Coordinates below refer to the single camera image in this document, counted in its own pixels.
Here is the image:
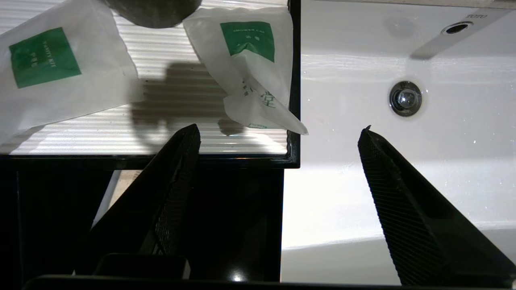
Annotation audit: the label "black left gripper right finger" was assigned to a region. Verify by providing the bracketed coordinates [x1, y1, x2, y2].
[358, 126, 516, 286]

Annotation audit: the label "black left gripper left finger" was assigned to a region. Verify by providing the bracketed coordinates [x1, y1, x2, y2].
[75, 124, 201, 274]

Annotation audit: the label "white vanity kit packet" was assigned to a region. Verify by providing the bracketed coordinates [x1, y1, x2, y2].
[0, 0, 139, 145]

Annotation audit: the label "white shower cap packet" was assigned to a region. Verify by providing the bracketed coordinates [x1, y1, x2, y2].
[183, 6, 309, 135]

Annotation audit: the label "black amenity box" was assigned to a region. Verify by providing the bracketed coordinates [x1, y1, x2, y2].
[0, 0, 301, 170]

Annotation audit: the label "chrome sink drain plug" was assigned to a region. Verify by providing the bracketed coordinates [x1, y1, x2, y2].
[389, 81, 423, 117]

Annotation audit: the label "white ceramic sink basin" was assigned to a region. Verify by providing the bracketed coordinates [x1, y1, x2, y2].
[282, 0, 516, 286]

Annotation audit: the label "white ribbed tray mat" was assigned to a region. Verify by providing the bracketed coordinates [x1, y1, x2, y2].
[0, 0, 291, 155]

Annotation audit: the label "black tumbler cup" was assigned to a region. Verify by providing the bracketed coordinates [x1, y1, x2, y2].
[103, 0, 202, 29]

